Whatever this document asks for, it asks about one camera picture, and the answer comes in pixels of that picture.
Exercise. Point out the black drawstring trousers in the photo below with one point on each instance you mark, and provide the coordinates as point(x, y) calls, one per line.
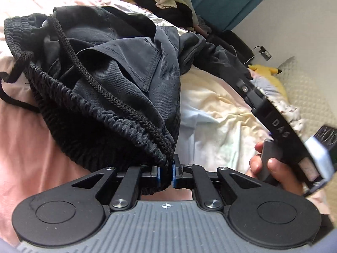
point(108, 84)

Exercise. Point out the black bedside sofa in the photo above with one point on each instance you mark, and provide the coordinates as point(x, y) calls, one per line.
point(232, 43)

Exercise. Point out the quilted beige headboard pillow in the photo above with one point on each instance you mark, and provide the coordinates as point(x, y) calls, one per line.
point(303, 93)

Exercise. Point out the wall socket with charger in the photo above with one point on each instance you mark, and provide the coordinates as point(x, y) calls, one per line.
point(258, 56)

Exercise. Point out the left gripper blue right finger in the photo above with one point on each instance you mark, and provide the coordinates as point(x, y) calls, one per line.
point(201, 182)

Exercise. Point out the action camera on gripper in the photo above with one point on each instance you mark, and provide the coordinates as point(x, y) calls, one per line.
point(321, 167)

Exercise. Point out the black clothes pile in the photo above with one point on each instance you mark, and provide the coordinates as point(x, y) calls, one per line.
point(180, 16)

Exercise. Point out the yellow Pikachu plush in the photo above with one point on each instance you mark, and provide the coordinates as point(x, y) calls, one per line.
point(265, 78)

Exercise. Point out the person right hand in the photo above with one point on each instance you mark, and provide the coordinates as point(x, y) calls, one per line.
point(280, 171)

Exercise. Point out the white patterned blanket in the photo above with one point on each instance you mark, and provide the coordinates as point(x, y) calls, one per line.
point(290, 112)

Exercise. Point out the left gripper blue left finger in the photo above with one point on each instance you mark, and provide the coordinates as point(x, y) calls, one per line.
point(131, 184)

